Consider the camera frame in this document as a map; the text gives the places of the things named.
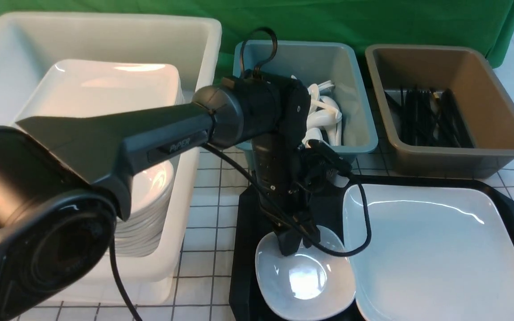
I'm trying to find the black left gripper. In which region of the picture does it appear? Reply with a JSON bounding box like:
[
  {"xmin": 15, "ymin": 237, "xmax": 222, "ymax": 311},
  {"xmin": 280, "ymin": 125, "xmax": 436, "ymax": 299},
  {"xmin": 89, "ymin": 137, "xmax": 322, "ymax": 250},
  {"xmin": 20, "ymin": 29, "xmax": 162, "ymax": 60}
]
[{"xmin": 251, "ymin": 134, "xmax": 352, "ymax": 256}]

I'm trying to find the small white bowl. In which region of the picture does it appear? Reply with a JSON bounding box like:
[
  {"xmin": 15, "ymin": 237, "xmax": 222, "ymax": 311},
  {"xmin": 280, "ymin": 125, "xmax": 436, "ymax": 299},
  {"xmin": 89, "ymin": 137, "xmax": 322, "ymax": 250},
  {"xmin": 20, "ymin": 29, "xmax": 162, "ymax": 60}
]
[{"xmin": 255, "ymin": 232, "xmax": 356, "ymax": 321}]

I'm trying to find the white square rice plate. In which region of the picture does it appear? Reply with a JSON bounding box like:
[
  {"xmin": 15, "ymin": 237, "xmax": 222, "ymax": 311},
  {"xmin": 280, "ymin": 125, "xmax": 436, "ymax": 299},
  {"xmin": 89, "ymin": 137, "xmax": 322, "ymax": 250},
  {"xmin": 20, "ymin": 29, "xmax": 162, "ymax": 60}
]
[{"xmin": 343, "ymin": 183, "xmax": 514, "ymax": 321}]

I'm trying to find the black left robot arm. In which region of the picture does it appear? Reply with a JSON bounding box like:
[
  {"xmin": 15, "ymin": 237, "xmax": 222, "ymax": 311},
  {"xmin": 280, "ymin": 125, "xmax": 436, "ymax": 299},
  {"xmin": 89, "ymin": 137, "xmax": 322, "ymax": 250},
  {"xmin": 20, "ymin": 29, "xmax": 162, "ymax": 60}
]
[{"xmin": 0, "ymin": 69, "xmax": 352, "ymax": 321}]

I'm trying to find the black serving tray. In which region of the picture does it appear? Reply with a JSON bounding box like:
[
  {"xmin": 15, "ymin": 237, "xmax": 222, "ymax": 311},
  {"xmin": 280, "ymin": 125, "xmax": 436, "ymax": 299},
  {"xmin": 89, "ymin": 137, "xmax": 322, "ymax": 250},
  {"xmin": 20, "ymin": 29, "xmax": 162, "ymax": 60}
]
[{"xmin": 229, "ymin": 176, "xmax": 514, "ymax": 321}]

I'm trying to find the pile of white spoons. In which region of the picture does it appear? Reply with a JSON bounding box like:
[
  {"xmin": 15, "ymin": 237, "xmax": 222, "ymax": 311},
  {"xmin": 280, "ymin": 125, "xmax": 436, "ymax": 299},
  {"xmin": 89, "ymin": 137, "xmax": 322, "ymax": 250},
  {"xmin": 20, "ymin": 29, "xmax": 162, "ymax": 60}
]
[{"xmin": 303, "ymin": 80, "xmax": 342, "ymax": 148}]

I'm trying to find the stack of white bowls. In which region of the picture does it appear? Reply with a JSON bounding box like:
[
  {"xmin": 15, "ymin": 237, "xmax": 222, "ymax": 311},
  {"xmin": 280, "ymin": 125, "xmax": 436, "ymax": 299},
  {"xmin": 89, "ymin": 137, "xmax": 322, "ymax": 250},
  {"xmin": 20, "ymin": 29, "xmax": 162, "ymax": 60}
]
[{"xmin": 115, "ymin": 161, "xmax": 174, "ymax": 258}]

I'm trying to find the teal plastic bin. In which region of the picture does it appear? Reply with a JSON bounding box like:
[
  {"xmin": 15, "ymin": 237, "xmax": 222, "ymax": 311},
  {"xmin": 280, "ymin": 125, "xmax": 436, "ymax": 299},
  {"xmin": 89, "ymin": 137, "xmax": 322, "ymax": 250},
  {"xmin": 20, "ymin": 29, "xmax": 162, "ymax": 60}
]
[{"xmin": 261, "ymin": 41, "xmax": 379, "ymax": 163}]

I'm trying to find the pile of black chopsticks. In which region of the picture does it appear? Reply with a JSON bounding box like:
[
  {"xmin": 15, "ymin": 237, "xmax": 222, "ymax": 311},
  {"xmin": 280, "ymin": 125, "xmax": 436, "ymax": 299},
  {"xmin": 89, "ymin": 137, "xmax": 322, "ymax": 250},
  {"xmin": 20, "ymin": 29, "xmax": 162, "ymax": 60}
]
[{"xmin": 384, "ymin": 86, "xmax": 477, "ymax": 148}]

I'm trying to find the brown plastic bin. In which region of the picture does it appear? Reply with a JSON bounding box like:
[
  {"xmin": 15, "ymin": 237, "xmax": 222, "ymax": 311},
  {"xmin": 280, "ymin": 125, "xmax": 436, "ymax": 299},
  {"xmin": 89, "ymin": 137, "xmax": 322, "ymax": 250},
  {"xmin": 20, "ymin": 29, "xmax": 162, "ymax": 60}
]
[{"xmin": 365, "ymin": 44, "xmax": 514, "ymax": 178}]

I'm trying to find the stack of white square plates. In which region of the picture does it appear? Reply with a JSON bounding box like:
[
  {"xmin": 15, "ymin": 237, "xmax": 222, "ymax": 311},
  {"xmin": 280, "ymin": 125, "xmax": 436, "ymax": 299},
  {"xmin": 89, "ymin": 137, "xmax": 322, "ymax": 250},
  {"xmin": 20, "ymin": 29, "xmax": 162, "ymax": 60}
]
[{"xmin": 13, "ymin": 59, "xmax": 186, "ymax": 128}]

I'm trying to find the green backdrop cloth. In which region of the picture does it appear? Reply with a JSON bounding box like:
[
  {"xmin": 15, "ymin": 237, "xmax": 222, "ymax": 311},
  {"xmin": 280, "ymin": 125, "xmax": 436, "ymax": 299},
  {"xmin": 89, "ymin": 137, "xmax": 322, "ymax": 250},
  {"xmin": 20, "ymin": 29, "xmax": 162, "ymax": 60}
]
[{"xmin": 0, "ymin": 0, "xmax": 514, "ymax": 77}]

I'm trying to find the large white plastic tub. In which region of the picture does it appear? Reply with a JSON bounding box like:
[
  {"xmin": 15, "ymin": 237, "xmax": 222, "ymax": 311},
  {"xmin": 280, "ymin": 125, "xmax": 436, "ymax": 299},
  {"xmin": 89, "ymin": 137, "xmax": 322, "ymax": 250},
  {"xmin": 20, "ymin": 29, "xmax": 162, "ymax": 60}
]
[{"xmin": 0, "ymin": 12, "xmax": 222, "ymax": 305}]

